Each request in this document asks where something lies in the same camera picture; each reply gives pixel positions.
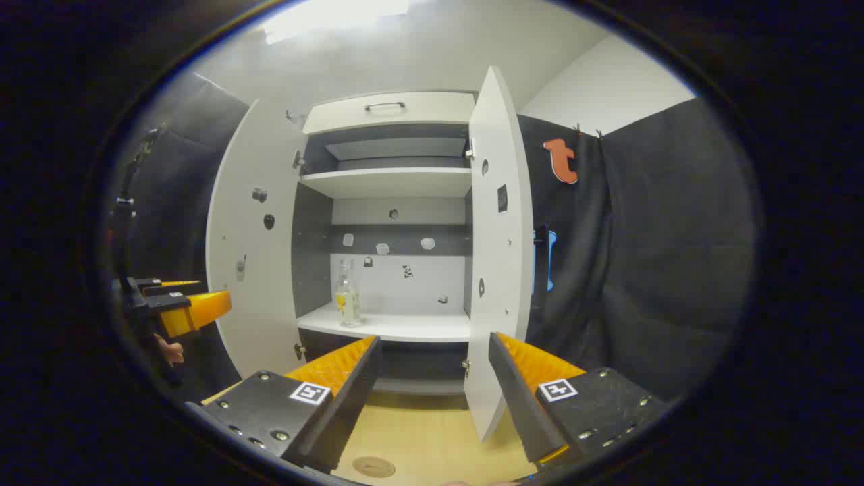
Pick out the round tan coaster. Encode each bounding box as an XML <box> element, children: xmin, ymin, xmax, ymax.
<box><xmin>351</xmin><ymin>456</ymin><xmax>397</xmax><ymax>479</ymax></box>

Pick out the clear glass bottle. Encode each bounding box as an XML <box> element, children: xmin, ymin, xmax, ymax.
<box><xmin>335</xmin><ymin>259</ymin><xmax>362</xmax><ymax>328</ymax></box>

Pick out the black right door handle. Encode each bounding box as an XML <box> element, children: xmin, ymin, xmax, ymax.
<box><xmin>533</xmin><ymin>225</ymin><xmax>549</xmax><ymax>298</ymax></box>

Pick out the grey cabinet shelf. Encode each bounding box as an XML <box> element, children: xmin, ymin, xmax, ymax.
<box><xmin>324</xmin><ymin>137</ymin><xmax>468</xmax><ymax>161</ymax></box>

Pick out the white cabinet base shelf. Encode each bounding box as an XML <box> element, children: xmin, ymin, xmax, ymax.
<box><xmin>296</xmin><ymin>302</ymin><xmax>471</xmax><ymax>344</ymax></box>

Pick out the black backdrop cloth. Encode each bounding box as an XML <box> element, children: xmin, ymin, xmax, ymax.
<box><xmin>111</xmin><ymin>71</ymin><xmax>757</xmax><ymax>406</ymax></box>

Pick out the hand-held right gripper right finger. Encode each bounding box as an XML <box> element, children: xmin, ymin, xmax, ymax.
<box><xmin>487</xmin><ymin>331</ymin><xmax>670</xmax><ymax>468</ymax></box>

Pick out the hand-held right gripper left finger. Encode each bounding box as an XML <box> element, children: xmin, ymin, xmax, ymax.
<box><xmin>184</xmin><ymin>335</ymin><xmax>383</xmax><ymax>475</ymax></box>

